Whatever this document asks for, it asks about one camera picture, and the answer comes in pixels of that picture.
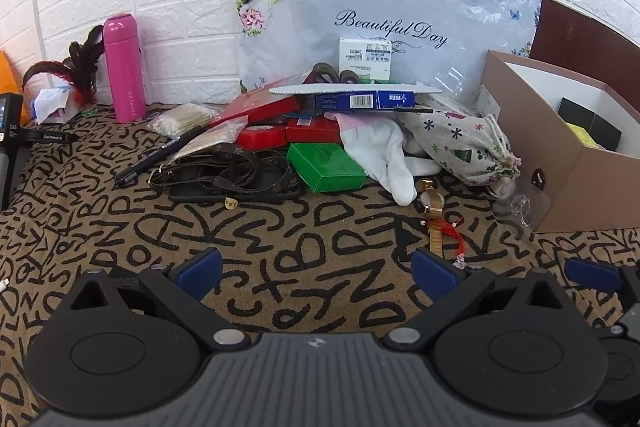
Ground black box inside carton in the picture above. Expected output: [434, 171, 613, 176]
[558, 98, 622, 150]

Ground black tripod device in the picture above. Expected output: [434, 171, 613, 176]
[0, 92, 79, 210]

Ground dark red feather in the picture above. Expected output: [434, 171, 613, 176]
[22, 25, 104, 106]

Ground pink thermos bottle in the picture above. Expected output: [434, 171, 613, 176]
[102, 14, 146, 124]

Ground floral plastic packaging bag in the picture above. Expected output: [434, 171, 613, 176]
[235, 0, 541, 103]

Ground gold wrist watch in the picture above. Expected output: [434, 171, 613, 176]
[416, 179, 445, 257]

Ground white cotton glove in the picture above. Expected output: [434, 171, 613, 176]
[330, 113, 442, 207]

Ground dark brown wooden board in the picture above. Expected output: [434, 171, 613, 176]
[529, 0, 640, 106]

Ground white crumpled paper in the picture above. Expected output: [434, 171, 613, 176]
[32, 87, 81, 124]

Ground yellow box inside carton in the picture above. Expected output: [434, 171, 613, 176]
[567, 122, 602, 150]

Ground red tassel charm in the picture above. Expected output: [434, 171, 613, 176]
[423, 219, 466, 269]

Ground blue medicine box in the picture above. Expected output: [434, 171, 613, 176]
[314, 90, 416, 110]

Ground letter-patterned brown tablecloth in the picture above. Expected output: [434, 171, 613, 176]
[0, 102, 640, 427]

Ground green small box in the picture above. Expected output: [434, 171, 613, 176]
[286, 143, 368, 193]

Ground brown cardboard box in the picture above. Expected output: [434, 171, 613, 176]
[480, 51, 639, 233]

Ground red flat box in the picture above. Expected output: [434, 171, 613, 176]
[285, 116, 342, 144]

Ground red tape roll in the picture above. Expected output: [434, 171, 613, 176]
[236, 124, 288, 150]

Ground floral drawstring pouch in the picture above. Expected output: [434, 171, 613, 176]
[397, 93, 522, 199]

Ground red folder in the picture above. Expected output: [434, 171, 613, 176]
[209, 72, 309, 127]

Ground orange bag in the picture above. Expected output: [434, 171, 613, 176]
[0, 51, 30, 126]

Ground black pen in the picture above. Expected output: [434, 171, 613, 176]
[114, 124, 209, 187]

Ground bag of cotton swabs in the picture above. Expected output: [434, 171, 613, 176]
[148, 103, 218, 139]

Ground white labelled small box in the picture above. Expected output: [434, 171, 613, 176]
[338, 38, 393, 81]

